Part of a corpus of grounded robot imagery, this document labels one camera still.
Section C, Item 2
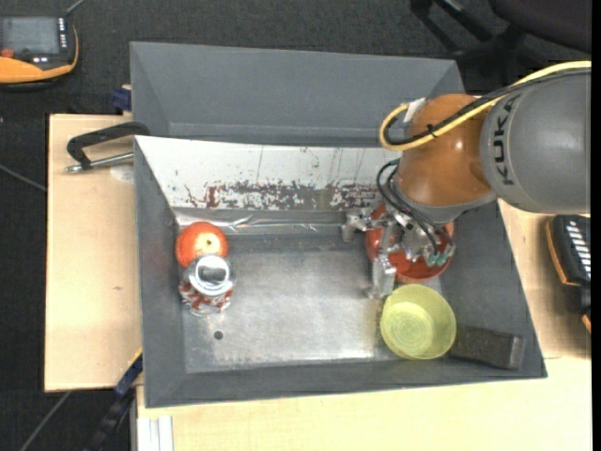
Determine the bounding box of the red and silver can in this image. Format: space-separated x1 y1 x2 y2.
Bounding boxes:
177 253 236 318

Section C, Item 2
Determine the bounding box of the dark green flat block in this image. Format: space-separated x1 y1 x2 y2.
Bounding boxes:
447 324 527 372

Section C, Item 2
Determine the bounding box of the yellow-green bowl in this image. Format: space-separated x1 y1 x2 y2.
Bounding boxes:
378 283 458 361

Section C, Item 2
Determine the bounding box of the red bowl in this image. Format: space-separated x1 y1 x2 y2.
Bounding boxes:
364 203 456 285

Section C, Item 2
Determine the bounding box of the grey metal bin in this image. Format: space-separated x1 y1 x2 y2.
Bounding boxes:
129 40 548 409

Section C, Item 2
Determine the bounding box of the red apple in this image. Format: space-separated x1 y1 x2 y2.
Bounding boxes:
175 221 230 270

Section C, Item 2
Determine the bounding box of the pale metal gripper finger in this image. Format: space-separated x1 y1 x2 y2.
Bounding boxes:
362 257 399 300
341 207 382 243

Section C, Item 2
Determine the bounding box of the pale wood board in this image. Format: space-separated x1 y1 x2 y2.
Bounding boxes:
43 113 144 393

